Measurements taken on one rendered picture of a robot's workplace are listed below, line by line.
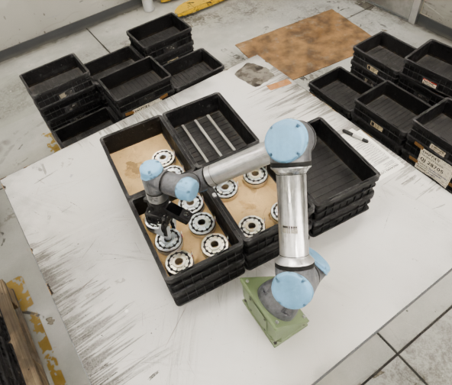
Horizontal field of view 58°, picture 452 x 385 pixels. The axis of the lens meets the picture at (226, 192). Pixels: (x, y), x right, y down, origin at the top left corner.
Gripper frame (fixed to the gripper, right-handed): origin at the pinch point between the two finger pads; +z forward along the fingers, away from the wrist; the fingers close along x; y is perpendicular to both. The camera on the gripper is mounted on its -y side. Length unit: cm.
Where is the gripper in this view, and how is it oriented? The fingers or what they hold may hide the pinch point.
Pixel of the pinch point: (172, 234)
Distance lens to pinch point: 159.4
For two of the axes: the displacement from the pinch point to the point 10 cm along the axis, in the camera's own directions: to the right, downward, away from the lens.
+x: -3.0, 7.1, -6.4
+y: -9.5, -1.8, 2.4
